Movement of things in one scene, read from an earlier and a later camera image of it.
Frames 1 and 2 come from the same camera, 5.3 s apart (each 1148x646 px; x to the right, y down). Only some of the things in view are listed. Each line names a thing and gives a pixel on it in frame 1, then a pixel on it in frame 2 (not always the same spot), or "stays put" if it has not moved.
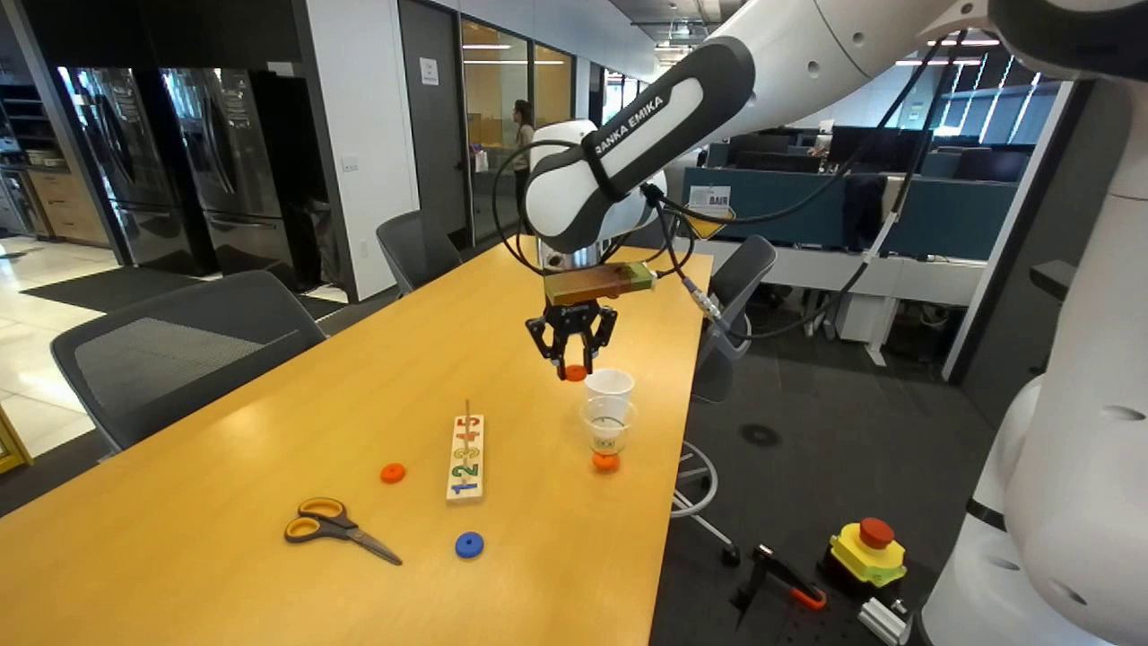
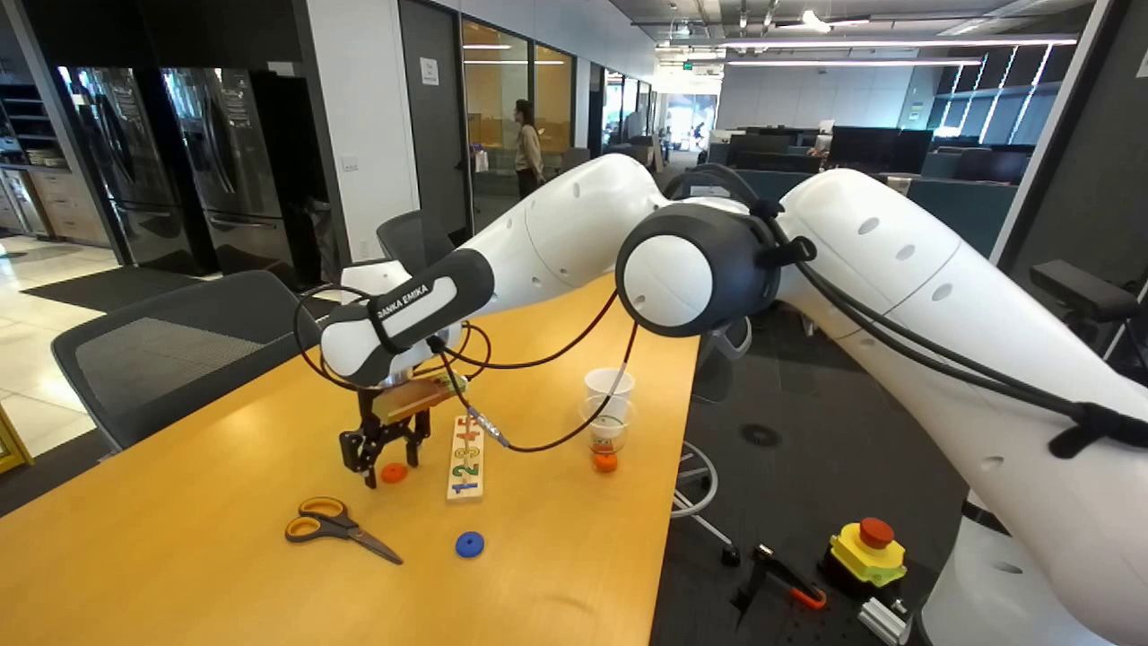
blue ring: x=469 y=547 stays put
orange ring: x=609 y=459 stays put
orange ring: x=392 y=470 stays put
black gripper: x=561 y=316 → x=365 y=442
